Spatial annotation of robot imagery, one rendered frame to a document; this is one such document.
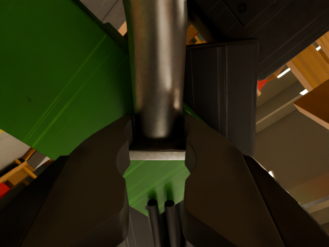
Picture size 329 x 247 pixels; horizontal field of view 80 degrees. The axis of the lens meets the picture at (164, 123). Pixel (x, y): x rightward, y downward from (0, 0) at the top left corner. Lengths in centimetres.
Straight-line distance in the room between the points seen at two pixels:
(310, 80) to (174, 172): 87
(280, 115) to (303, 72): 668
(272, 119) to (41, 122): 755
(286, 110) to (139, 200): 747
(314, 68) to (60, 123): 94
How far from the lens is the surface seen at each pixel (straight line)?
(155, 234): 23
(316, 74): 101
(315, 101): 71
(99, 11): 67
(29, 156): 40
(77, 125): 17
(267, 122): 765
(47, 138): 18
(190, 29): 330
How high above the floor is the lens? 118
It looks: 8 degrees up
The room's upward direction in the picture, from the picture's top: 137 degrees clockwise
